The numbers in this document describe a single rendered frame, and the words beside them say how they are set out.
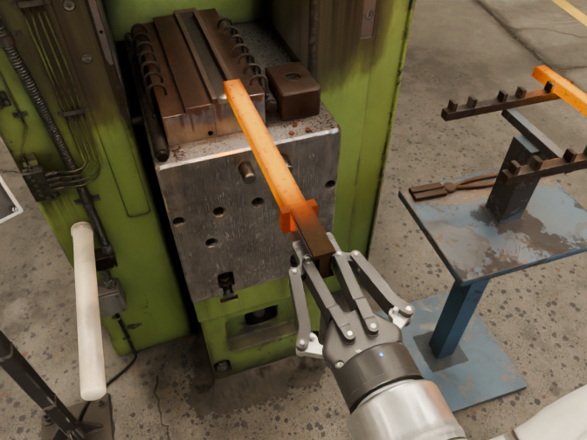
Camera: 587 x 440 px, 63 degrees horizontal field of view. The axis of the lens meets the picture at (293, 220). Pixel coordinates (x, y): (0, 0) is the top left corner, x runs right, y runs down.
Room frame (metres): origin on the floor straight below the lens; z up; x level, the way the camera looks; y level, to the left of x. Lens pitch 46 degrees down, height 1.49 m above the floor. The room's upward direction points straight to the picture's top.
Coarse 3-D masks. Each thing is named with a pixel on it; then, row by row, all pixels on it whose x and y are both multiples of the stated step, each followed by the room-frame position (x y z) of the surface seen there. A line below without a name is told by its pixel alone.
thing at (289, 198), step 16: (240, 96) 0.68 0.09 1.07; (240, 112) 0.64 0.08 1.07; (256, 112) 0.64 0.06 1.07; (256, 128) 0.59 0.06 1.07; (256, 144) 0.55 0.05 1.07; (272, 144) 0.55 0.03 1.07; (272, 160) 0.52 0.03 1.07; (272, 176) 0.48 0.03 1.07; (288, 176) 0.48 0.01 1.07; (288, 192) 0.45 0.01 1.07; (288, 208) 0.41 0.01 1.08; (304, 208) 0.41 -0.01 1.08; (288, 224) 0.40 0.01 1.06; (304, 224) 0.38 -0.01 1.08; (320, 224) 0.38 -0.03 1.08; (320, 240) 0.35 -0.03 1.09; (320, 256) 0.33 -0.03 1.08; (320, 272) 0.33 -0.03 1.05
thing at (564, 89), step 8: (536, 72) 0.98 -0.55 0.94; (544, 72) 0.96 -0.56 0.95; (552, 72) 0.96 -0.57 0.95; (544, 80) 0.95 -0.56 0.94; (552, 80) 0.93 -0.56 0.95; (560, 80) 0.93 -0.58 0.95; (560, 88) 0.91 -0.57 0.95; (568, 88) 0.90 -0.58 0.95; (576, 88) 0.90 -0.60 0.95; (560, 96) 0.90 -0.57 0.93; (568, 96) 0.88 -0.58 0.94; (576, 96) 0.87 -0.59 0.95; (584, 96) 0.87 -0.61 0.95; (576, 104) 0.86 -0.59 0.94; (584, 104) 0.84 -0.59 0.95; (584, 112) 0.83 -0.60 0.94
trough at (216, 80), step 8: (184, 16) 1.17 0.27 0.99; (192, 16) 1.17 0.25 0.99; (184, 24) 1.13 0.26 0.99; (192, 24) 1.13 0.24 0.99; (192, 32) 1.09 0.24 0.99; (200, 32) 1.09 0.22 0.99; (192, 40) 1.05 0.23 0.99; (200, 40) 1.05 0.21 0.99; (200, 48) 1.01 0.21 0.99; (208, 48) 1.01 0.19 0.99; (200, 56) 0.97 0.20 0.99; (208, 56) 0.97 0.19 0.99; (208, 64) 0.94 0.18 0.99; (216, 64) 0.94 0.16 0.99; (208, 72) 0.90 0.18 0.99; (216, 72) 0.90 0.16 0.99; (216, 80) 0.87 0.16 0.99; (224, 80) 0.87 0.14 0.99; (216, 88) 0.84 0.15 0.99
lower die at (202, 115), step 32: (160, 32) 1.08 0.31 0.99; (224, 32) 1.07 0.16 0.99; (160, 64) 0.95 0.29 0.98; (192, 64) 0.93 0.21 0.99; (224, 64) 0.93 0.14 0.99; (160, 96) 0.82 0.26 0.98; (192, 96) 0.81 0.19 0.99; (256, 96) 0.81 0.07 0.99; (192, 128) 0.77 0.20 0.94; (224, 128) 0.79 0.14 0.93
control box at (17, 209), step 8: (0, 176) 0.55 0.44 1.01; (0, 184) 0.54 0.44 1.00; (0, 192) 0.53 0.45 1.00; (8, 192) 0.53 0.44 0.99; (0, 200) 0.52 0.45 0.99; (8, 200) 0.53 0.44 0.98; (16, 200) 0.53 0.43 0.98; (0, 208) 0.51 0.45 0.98; (8, 208) 0.52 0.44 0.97; (16, 208) 0.52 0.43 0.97; (0, 216) 0.51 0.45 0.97; (8, 216) 0.51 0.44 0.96
